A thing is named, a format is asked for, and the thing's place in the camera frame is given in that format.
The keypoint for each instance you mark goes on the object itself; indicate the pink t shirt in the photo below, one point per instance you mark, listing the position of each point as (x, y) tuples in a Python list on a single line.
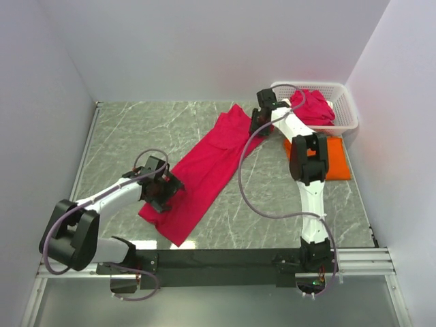
[(204, 171)]

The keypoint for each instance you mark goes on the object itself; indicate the white plastic laundry basket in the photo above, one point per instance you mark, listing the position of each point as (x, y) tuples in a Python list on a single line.
[(335, 94)]

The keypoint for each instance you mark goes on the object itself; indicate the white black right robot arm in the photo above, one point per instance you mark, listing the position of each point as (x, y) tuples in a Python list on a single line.
[(315, 252)]

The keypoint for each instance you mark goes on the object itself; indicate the crumpled pink shirt in basket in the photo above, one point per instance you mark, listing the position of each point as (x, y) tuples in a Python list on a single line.
[(315, 111)]

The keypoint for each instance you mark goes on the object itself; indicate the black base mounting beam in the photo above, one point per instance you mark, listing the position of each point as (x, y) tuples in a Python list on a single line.
[(232, 267)]

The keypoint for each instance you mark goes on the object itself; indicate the aluminium front frame rail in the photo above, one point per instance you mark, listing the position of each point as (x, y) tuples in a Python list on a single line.
[(365, 262)]

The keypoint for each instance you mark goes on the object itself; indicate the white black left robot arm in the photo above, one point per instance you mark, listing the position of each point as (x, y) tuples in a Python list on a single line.
[(71, 237)]

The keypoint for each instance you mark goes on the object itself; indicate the folded orange t shirt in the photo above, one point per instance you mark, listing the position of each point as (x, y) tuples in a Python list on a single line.
[(337, 160)]

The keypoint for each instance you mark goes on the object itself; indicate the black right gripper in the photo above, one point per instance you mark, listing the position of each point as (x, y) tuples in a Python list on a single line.
[(255, 113)]

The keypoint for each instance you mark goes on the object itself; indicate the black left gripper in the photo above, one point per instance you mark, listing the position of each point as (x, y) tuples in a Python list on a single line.
[(172, 184)]

